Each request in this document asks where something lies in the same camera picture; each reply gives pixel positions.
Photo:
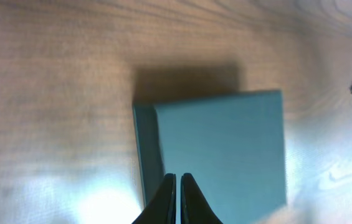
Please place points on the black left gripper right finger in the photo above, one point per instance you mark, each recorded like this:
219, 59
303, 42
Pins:
194, 206

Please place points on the black box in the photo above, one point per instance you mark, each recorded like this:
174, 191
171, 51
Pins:
233, 145

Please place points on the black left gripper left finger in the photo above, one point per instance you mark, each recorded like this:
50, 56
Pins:
162, 207

